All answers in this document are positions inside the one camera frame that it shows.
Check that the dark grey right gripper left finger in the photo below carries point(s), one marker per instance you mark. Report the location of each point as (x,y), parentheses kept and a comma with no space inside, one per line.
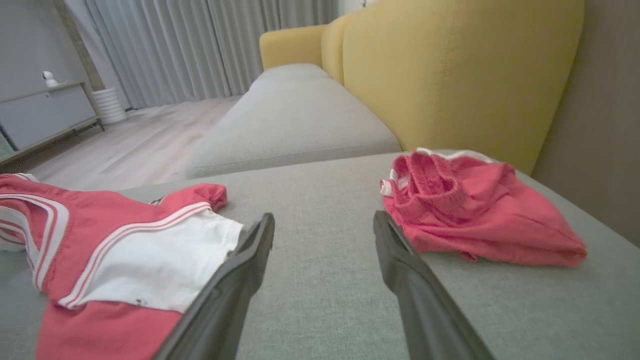
(225,300)

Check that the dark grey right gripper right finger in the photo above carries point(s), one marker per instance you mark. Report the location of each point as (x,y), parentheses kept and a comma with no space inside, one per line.
(420,310)

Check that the red shorts with white stripe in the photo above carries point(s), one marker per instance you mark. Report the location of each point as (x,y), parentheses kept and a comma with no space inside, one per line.
(480,215)

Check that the red jersey with white sleeves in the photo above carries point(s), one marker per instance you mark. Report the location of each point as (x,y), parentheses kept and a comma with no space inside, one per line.
(100,260)

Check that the grey sofa chaise seat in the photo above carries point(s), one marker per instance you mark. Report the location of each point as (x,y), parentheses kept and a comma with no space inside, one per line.
(325,280)

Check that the long grey sofa seat cushion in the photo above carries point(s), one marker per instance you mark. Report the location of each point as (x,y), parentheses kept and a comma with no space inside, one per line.
(290,125)

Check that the white ribbed plant pot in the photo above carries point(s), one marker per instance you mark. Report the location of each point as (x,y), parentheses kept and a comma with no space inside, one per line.
(109,105)

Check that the short grey sofa seat cushion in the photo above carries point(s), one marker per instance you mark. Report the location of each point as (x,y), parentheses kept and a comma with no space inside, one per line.
(290,71)

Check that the grey pleated curtain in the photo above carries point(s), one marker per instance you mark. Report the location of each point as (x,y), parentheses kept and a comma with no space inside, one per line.
(200,45)

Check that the grey low tv cabinet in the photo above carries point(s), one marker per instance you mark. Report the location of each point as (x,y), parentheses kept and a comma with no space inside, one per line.
(45,115)

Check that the yellow sofa armrest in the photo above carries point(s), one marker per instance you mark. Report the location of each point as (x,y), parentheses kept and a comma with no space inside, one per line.
(292,47)

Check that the narrow yellow sofa back cushion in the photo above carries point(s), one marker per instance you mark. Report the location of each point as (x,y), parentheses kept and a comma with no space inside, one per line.
(332,50)

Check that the indoor tree plant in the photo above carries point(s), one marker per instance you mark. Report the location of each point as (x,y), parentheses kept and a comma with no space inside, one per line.
(75,45)

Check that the small white security camera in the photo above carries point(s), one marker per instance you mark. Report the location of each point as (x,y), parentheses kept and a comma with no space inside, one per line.
(50,79)

